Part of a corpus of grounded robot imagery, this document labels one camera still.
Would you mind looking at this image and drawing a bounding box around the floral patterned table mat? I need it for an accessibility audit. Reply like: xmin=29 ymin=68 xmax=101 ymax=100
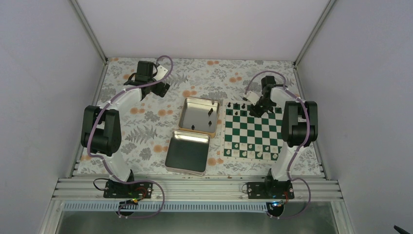
xmin=76 ymin=58 xmax=322 ymax=177

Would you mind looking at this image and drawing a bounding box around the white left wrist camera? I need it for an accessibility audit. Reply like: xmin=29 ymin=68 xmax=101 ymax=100
xmin=153 ymin=65 xmax=169 ymax=80

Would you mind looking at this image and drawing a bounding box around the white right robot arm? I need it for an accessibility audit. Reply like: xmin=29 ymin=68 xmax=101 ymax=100
xmin=244 ymin=76 xmax=319 ymax=198

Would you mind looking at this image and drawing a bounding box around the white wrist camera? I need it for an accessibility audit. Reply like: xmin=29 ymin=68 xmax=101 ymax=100
xmin=153 ymin=65 xmax=169 ymax=80
xmin=243 ymin=91 xmax=260 ymax=104

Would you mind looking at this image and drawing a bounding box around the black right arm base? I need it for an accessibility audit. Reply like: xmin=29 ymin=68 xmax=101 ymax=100
xmin=246 ymin=180 xmax=295 ymax=199

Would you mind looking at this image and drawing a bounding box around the gold metal tin box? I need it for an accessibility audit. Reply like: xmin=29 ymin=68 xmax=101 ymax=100
xmin=178 ymin=97 xmax=220 ymax=138

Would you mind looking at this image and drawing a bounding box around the green white chess board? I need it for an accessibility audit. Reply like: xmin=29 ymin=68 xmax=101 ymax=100
xmin=221 ymin=99 xmax=283 ymax=162

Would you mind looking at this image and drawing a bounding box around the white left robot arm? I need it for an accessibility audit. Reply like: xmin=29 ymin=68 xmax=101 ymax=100
xmin=80 ymin=61 xmax=172 ymax=197

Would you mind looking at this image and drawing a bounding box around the front aluminium rail base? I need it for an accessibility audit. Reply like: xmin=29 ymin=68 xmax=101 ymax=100
xmin=52 ymin=175 xmax=343 ymax=202

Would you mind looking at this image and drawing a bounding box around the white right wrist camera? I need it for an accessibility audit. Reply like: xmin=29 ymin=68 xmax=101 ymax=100
xmin=243 ymin=91 xmax=260 ymax=104

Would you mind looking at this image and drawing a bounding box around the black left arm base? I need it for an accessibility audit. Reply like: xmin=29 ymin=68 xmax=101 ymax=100
xmin=103 ymin=180 xmax=153 ymax=199

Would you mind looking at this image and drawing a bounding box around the metal tin lid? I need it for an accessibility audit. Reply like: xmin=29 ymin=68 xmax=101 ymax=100
xmin=165 ymin=130 xmax=210 ymax=176

